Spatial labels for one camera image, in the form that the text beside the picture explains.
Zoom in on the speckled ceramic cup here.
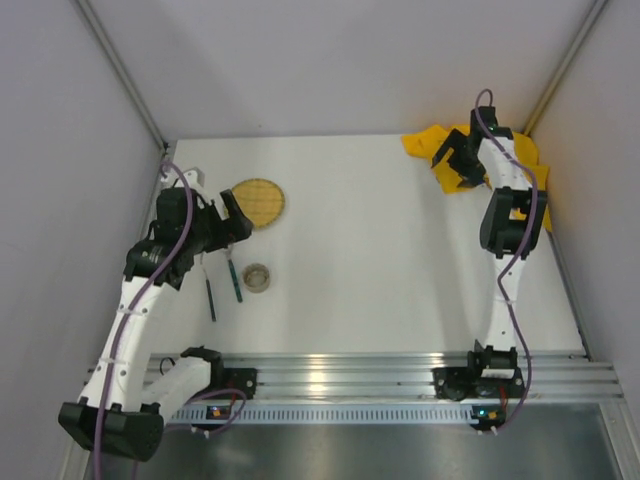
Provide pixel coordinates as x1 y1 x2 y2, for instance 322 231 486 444
242 263 271 294

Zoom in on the aluminium frame corner post right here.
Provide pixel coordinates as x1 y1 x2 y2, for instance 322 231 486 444
521 0 611 136

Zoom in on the round woven yellow plate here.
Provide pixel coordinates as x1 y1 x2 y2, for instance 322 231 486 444
232 178 286 230

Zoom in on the aluminium frame corner post left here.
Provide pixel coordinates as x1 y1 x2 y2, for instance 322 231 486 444
71 0 169 154

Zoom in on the white slotted cable duct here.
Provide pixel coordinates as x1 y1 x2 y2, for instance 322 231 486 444
169 403 504 426

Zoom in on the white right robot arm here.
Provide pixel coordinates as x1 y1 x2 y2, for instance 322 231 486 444
432 124 547 396

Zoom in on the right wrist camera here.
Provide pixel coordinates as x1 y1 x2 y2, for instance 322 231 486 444
470 105 499 138

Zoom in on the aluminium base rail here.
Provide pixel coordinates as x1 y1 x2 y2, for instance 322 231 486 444
79 349 626 401

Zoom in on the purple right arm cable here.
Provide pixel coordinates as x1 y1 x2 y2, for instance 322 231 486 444
472 88 549 436

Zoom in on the aluminium frame corner post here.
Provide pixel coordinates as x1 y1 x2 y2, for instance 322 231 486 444
71 0 169 154
521 0 611 136

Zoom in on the green handled spoon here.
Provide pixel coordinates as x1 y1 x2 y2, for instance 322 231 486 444
225 243 243 303

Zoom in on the green handled fork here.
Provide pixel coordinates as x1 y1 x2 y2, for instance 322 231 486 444
199 253 217 322

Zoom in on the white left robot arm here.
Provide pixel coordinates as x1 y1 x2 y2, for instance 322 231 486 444
58 168 253 462

